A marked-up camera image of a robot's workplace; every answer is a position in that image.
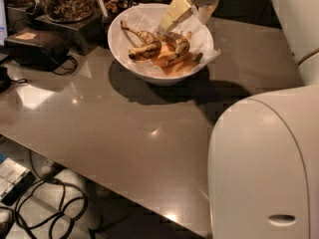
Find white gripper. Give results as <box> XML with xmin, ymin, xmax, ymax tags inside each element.
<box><xmin>159</xmin><ymin>0</ymin><xmax>219</xmax><ymax>31</ymax></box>

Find spotted brown banana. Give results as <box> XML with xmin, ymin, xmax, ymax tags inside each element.
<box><xmin>121</xmin><ymin>20</ymin><xmax>161</xmax><ymax>61</ymax></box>
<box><xmin>157</xmin><ymin>32</ymin><xmax>192</xmax><ymax>65</ymax></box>

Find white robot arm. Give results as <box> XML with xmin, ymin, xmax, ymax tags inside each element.
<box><xmin>207</xmin><ymin>0</ymin><xmax>319</xmax><ymax>239</ymax></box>

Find upper yellow banana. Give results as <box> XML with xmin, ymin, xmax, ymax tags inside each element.
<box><xmin>151</xmin><ymin>44</ymin><xmax>194</xmax><ymax>68</ymax></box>

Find yellow banana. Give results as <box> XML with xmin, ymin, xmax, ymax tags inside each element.
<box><xmin>162</xmin><ymin>53</ymin><xmax>202</xmax><ymax>76</ymax></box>
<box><xmin>151</xmin><ymin>44</ymin><xmax>194</xmax><ymax>68</ymax></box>

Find white ceramic bowl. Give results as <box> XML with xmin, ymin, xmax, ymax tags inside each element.
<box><xmin>107</xmin><ymin>3</ymin><xmax>215</xmax><ymax>87</ymax></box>

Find lower yellow banana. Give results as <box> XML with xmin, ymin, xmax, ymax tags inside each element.
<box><xmin>162</xmin><ymin>53</ymin><xmax>202</xmax><ymax>76</ymax></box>

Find dark metal jar stand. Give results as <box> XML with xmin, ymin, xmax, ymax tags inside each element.
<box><xmin>36</xmin><ymin>10</ymin><xmax>104</xmax><ymax>55</ymax></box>

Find glass jar of nuts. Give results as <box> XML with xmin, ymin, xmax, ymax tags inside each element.
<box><xmin>40</xmin><ymin>0</ymin><xmax>95</xmax><ymax>23</ymax></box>

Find black box device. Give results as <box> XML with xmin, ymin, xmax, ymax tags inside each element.
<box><xmin>4</xmin><ymin>28</ymin><xmax>70</xmax><ymax>72</ymax></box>

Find monitor screen edge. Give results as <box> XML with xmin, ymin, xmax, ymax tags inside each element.
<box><xmin>0</xmin><ymin>0</ymin><xmax>8</xmax><ymax>48</ymax></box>

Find white power strip box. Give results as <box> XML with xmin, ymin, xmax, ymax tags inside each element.
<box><xmin>0</xmin><ymin>158</ymin><xmax>30</xmax><ymax>205</ymax></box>

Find black cable on table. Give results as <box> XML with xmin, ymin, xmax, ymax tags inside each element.
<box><xmin>51</xmin><ymin>55</ymin><xmax>80</xmax><ymax>77</ymax></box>

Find black floor cables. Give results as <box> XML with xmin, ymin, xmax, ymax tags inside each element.
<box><xmin>0</xmin><ymin>149</ymin><xmax>141</xmax><ymax>239</ymax></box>

